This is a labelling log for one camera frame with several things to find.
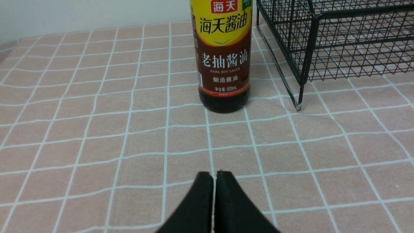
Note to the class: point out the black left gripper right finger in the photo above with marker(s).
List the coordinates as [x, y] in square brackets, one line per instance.
[234, 212]

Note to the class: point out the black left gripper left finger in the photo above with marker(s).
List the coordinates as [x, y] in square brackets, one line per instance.
[194, 213]

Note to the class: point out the dark soy sauce bottle brown label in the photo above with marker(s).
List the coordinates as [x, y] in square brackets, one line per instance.
[222, 32]

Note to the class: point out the pink checkered tablecloth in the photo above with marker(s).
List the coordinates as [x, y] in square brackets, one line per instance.
[103, 131]

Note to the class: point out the black wire mesh rack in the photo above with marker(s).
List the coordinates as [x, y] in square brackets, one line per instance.
[330, 39]

